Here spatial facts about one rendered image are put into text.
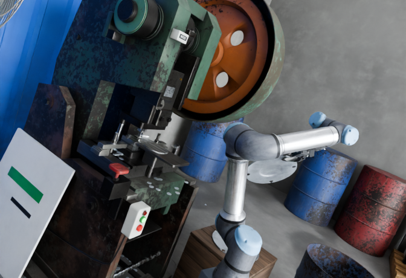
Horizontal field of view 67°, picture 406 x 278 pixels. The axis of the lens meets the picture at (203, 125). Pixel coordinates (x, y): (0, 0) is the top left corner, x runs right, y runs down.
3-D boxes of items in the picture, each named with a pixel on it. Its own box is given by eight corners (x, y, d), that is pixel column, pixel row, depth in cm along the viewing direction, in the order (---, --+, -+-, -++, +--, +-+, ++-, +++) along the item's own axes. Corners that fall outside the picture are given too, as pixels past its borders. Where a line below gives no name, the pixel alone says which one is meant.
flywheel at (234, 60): (304, 29, 170) (208, -14, 202) (295, 16, 153) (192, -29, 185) (238, 138, 187) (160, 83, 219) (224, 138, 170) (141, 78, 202)
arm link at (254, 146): (248, 142, 105) (362, 121, 119) (235, 133, 115) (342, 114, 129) (248, 173, 109) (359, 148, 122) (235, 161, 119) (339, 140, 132)
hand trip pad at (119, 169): (125, 187, 121) (131, 170, 119) (113, 189, 115) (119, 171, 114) (113, 179, 124) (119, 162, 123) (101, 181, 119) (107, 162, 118)
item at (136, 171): (176, 171, 172) (180, 161, 171) (116, 180, 133) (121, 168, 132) (139, 148, 186) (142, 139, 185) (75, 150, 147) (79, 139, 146)
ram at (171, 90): (172, 129, 156) (193, 74, 151) (153, 127, 143) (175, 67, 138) (148, 116, 164) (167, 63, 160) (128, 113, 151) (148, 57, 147)
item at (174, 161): (181, 187, 152) (190, 162, 149) (164, 191, 139) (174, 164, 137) (145, 164, 163) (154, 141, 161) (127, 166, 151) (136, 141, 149)
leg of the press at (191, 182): (170, 279, 183) (225, 142, 169) (158, 287, 173) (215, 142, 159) (78, 201, 227) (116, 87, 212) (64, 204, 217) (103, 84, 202)
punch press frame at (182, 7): (159, 255, 174) (249, 26, 152) (99, 287, 137) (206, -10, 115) (77, 188, 212) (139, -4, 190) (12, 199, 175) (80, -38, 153)
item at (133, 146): (151, 149, 162) (154, 141, 162) (132, 150, 149) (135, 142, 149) (139, 142, 167) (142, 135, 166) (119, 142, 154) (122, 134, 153)
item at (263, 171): (295, 179, 179) (295, 177, 179) (298, 151, 157) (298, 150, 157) (246, 187, 182) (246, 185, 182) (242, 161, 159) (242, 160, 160)
